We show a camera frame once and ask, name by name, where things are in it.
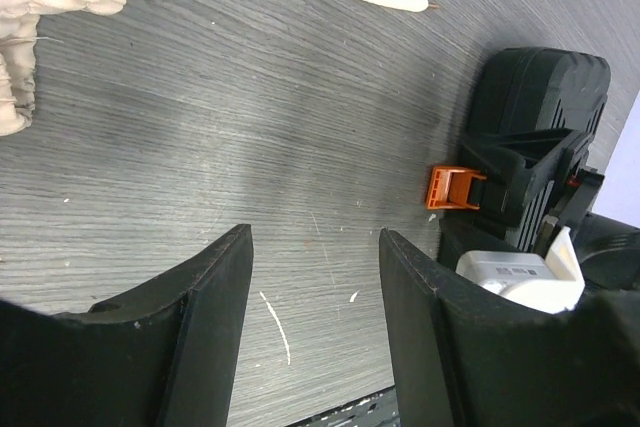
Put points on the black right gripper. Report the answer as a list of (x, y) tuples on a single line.
[(607, 250)]

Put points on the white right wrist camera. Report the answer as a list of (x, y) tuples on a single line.
[(550, 284)]

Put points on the black plastic tool case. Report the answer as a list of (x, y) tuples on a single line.
[(533, 116)]

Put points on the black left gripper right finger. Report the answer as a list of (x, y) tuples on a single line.
[(462, 356)]

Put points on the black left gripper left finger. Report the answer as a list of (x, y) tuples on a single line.
[(163, 353)]

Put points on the orange small tool piece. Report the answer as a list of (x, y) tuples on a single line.
[(454, 188)]

